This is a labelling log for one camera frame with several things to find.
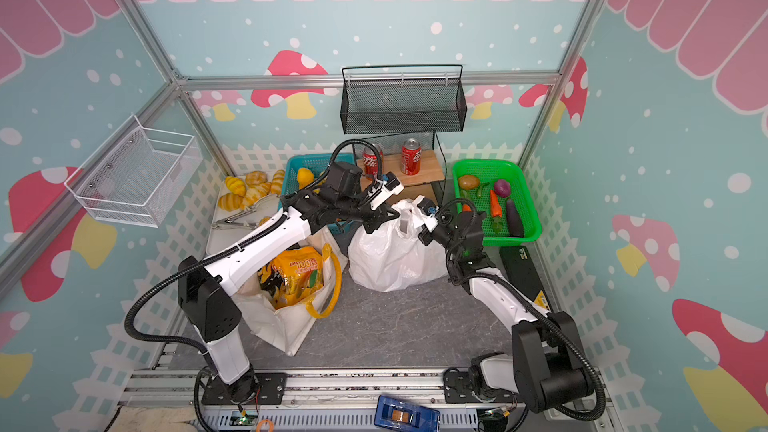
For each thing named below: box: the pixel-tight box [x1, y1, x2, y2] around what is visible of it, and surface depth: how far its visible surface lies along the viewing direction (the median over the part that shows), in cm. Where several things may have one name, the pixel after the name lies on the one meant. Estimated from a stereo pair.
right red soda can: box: [401, 138, 423, 176], surface depth 94 cm
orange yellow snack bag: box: [272, 246, 324, 309], surface depth 83 cm
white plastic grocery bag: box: [348, 199, 449, 293], surface depth 87 cm
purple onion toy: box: [494, 179, 511, 198], surface depth 113 cm
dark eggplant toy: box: [506, 199, 524, 238], surface depth 105 cm
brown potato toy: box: [458, 175, 480, 191], surface depth 118 cm
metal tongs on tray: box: [211, 206, 259, 229], surface depth 105 cm
